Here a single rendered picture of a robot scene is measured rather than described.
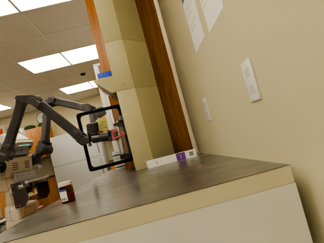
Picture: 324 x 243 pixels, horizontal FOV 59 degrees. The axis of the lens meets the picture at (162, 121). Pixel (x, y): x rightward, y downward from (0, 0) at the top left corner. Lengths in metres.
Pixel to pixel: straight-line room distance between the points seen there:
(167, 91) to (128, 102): 0.46
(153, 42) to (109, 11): 0.46
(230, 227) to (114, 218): 0.25
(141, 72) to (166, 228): 1.27
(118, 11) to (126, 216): 1.43
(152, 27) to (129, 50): 0.47
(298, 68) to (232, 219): 0.34
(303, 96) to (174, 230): 0.38
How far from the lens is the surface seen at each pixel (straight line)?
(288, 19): 0.63
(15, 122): 1.95
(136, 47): 1.84
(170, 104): 2.06
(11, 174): 2.16
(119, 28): 1.81
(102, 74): 1.94
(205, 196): 0.64
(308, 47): 0.59
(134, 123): 1.67
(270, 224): 0.69
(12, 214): 2.19
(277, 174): 0.68
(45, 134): 2.37
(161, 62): 2.12
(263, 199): 0.68
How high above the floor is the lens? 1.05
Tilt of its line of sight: 4 degrees up
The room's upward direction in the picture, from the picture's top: 15 degrees counter-clockwise
